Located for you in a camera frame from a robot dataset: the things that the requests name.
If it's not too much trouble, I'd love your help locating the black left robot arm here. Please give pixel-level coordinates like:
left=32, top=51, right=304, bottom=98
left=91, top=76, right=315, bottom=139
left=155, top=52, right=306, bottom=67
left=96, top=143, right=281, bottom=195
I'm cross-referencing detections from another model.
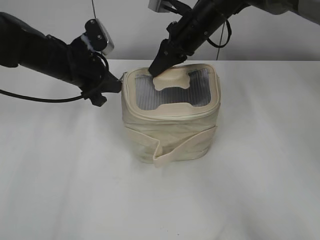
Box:
left=0, top=12, right=122, bottom=107

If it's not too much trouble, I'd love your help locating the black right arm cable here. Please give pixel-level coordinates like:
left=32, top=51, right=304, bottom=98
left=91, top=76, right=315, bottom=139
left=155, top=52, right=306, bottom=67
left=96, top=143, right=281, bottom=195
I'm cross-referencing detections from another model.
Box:
left=205, top=18, right=232, bottom=49

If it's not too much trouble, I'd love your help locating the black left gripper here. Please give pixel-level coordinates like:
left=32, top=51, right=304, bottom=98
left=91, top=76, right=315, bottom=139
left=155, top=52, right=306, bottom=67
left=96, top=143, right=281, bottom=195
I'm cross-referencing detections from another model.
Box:
left=67, top=37, right=122, bottom=107

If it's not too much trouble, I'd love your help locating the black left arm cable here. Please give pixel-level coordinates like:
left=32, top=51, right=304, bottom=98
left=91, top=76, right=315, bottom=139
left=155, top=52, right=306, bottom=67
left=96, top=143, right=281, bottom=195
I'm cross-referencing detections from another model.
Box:
left=0, top=53, right=110, bottom=104

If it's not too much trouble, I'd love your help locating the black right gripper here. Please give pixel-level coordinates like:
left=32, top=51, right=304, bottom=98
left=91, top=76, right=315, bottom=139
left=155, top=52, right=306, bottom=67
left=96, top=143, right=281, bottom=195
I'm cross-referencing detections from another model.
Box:
left=148, top=0, right=229, bottom=76

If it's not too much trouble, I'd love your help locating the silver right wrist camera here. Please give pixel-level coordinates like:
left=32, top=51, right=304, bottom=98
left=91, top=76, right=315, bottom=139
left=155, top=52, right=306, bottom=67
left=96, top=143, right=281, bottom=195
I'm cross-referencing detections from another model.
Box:
left=148, top=0, right=173, bottom=13

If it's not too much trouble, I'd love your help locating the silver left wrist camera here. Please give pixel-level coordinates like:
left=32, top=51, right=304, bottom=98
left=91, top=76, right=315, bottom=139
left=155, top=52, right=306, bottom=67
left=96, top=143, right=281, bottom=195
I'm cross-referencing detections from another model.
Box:
left=84, top=18, right=115, bottom=56

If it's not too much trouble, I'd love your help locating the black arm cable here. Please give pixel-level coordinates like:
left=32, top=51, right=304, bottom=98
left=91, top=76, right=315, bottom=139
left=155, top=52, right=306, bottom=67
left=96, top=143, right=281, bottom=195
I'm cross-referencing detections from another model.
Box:
left=0, top=53, right=110, bottom=104
left=205, top=18, right=232, bottom=49

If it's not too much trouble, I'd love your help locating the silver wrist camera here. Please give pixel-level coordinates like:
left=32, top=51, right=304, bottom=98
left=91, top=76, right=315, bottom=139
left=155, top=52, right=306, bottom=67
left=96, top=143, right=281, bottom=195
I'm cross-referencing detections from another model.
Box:
left=148, top=0, right=173, bottom=13
left=84, top=18, right=115, bottom=56

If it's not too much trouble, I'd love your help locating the cream fabric zipper bag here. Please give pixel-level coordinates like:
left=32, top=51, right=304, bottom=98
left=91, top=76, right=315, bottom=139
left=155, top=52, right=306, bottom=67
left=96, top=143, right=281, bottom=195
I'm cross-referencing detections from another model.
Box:
left=121, top=63, right=221, bottom=168

